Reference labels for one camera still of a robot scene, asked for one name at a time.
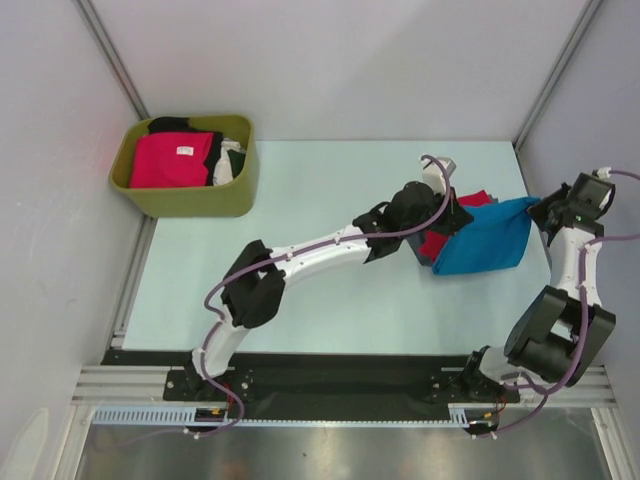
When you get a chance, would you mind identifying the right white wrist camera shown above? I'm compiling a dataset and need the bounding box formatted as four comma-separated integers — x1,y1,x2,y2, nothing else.
592,167,612,180

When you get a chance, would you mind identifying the dark green shirt in bin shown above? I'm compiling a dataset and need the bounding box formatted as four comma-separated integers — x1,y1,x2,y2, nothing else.
227,150,246,179

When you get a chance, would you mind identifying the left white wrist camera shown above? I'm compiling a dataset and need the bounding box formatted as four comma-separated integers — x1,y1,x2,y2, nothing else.
420,155,456,195

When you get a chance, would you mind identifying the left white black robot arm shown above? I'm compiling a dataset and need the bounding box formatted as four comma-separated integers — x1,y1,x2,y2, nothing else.
185,182,473,400

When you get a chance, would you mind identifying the pink shirt in bin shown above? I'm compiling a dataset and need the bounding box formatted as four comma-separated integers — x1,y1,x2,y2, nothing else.
129,132,214,189

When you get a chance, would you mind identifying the blue polo shirt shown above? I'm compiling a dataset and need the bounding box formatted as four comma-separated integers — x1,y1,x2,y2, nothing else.
431,196,540,276

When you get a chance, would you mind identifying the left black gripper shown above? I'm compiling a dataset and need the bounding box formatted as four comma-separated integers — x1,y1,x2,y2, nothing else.
398,184,472,240

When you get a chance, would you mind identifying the folded grey t shirt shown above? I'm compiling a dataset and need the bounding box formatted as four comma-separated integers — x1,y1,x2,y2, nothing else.
407,190,498,267

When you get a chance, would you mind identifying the olive green plastic bin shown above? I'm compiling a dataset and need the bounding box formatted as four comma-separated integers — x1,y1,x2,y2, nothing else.
109,114,259,218

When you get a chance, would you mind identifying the white shirt in bin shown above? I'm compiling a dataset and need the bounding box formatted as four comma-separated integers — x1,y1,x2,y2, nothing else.
212,138,246,186

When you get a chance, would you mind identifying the grey slotted cable duct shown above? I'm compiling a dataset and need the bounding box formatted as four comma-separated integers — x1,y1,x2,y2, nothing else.
91,406,469,431

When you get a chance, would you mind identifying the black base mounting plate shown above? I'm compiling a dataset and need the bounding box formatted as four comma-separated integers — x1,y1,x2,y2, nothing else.
102,349,525,420

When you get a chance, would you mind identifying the aluminium frame rail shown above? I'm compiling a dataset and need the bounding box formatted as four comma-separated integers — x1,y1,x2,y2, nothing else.
72,365,616,408

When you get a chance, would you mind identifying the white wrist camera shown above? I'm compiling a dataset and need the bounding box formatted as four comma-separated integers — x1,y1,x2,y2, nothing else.
592,167,612,180
420,155,456,195

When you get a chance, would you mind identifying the black shirt in bin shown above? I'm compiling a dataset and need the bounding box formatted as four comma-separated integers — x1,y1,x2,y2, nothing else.
148,116,224,172

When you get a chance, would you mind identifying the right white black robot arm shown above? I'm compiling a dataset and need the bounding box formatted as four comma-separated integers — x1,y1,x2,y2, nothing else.
461,170,616,401

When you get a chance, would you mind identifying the folded red t shirt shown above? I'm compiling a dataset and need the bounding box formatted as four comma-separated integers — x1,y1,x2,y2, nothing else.
418,190,497,266

